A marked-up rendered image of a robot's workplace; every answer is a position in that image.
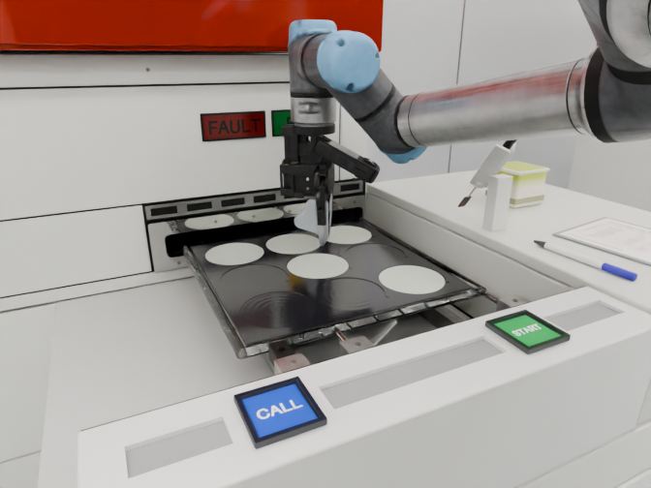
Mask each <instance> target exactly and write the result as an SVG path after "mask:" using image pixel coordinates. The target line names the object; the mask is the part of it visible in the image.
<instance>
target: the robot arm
mask: <svg viewBox="0 0 651 488"><path fill-rule="evenodd" d="M577 1H578V3H579V5H580V8H581V10H582V11H583V13H584V15H585V18H586V20H587V22H588V24H589V26H590V29H591V31H592V33H593V35H594V37H595V40H596V42H597V44H598V45H597V46H596V47H595V48H594V49H593V50H592V52H591V53H590V55H589V56H588V57H584V58H580V59H575V60H571V61H567V62H562V63H557V64H552V65H548V66H543V67H538V68H535V69H530V70H525V71H520V72H516V73H511V74H506V75H501V76H494V77H489V78H485V79H480V80H475V81H470V82H466V83H461V84H456V85H453V86H448V87H443V88H438V89H434V90H429V91H424V92H420V93H416V94H412V95H407V96H402V95H401V94H400V92H399V91H398V90H397V88H396V87H395V86H394V85H393V83H392V82H391V81H390V80H389V78H388V77H387V76H386V74H385V73H384V72H383V70H382V69H381V68H380V66H381V59H380V55H379V50H378V48H377V46H376V44H375V43H374V42H373V41H372V40H371V39H370V38H369V37H368V36H366V35H365V34H362V33H359V32H353V31H349V30H340V31H337V27H336V24H335V23H334V22H333V21H331V20H323V19H304V20H295V21H293V22H292V23H291V24H290V27H289V42H288V51H289V69H290V96H291V97H290V102H291V121H292V122H293V123H294V124H286V125H285V127H284V126H282V127H281V136H284V146H285V159H284V160H283V161H282V164H281V165H280V188H281V196H292V198H304V196H306V197H311V198H310V199H308V200H307V202H306V208H304V209H301V210H300V211H299V213H298V215H297V216H295V217H294V224H295V226H296V227H298V228H300V229H305V230H308V231H311V232H315V233H317V234H318V235H319V241H320V246H324V245H325V244H326V241H327V240H328V238H329V235H330V226H331V214H332V204H333V188H334V180H335V172H334V165H337V166H339V167H341V168H342V169H344V170H346V171H348V172H350V173H351V174H353V175H354V176H355V177H356V178H358V179H360V180H361V181H364V182H366V183H367V182H368V183H369V184H371V183H373V182H374V181H375V179H376V178H377V176H378V174H379V172H380V167H379V166H378V164H376V163H375V162H373V161H372V160H370V159H368V158H363V157H361V156H360V155H358V154H357V153H355V152H353V151H352V150H350V149H348V148H346V147H344V146H343V145H341V144H339V143H337V142H335V141H334V140H332V139H330V138H328V137H326V136H323V135H330V134H334V133H335V124H334V122H335V121H336V110H337V102H338V103H339V104H340V105H341V106H342V107H343V108H344V109H345V110H346V111H347V112H348V113H349V114H350V115H351V116H352V117H353V118H354V120H355V121H356V122H357V123H358V125H359V126H360V127H361V128H362V129H363V131H364V132H365V133H366V134H368V135H369V136H370V138H371V139H372V140H373V141H374V142H375V143H376V145H377V147H378V149H379V150H380V151H381V152H382V153H384V154H386V155H387V156H388V157H389V158H390V159H391V160H392V161H393V162H394V163H397V164H407V163H409V162H410V161H411V160H415V159H416V158H418V157H419V156H420V155H421V154H422V153H423V152H424V151H425V150H426V148H427V147H428V146H439V145H452V144H464V143H477V142H490V141H502V140H515V139H527V138H540V137H564V136H577V135H590V136H591V137H592V138H593V139H594V140H596V141H597V142H600V143H612V142H628V141H638V140H646V139H650V138H651V0H577ZM309 137H311V138H310V140H309ZM283 182H284V189H283Z"/></svg>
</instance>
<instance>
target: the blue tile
mask: <svg viewBox="0 0 651 488"><path fill-rule="evenodd" d="M242 404H243V406H244V408H245V410H246V412H247V414H248V416H249V418H250V420H251V422H252V424H253V427H254V429H255V431H256V433H257V435H258V437H259V438H260V437H263V436H266V435H269V434H272V433H275V432H278V431H281V430H284V429H287V428H290V427H293V426H296V425H298V424H301V423H304V422H307V421H310V420H313V419H316V418H318V417H317V416H316V415H315V414H314V412H313V411H312V409H311V407H310V406H309V404H308V403H307V401H306V400H305V398H304V397H303V395H302V394H301V392H300V391H299V389H298V388H297V386H296V385H295V384H292V385H289V386H285V387H282V388H279V389H275V390H272V391H269V392H266V393H263V394H260V395H256V396H253V397H250V398H246V399H243V400H242Z"/></svg>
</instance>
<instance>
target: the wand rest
mask: <svg viewBox="0 0 651 488"><path fill-rule="evenodd" d="M515 146H516V143H515V144H514V145H513V146H512V148H511V149H508V148H506V147H504V146H502V145H499V144H496V145H495V146H494V148H493V149H492V151H491V152H490V153H489V155H488V156H487V158H486V159H485V160H484V162H483V163H482V165H481V166H480V168H479V169H478V170H477V172H476V173H475V175H474V176H473V177H472V179H471V180H470V183H471V184H473V185H474V186H475V187H476V189H478V188H481V189H482V188H487V194H486V202H485V209H484V217H483V224H482V228H483V229H486V230H488V231H491V232H492V231H497V230H503V229H506V223H507V217H508V211H509V204H510V197H511V190H512V179H513V176H510V175H506V174H504V173H503V174H497V173H498V172H499V171H500V169H501V168H502V167H503V166H504V164H505V163H506V162H507V160H508V159H509V158H510V156H511V155H512V154H513V152H514V149H515Z"/></svg>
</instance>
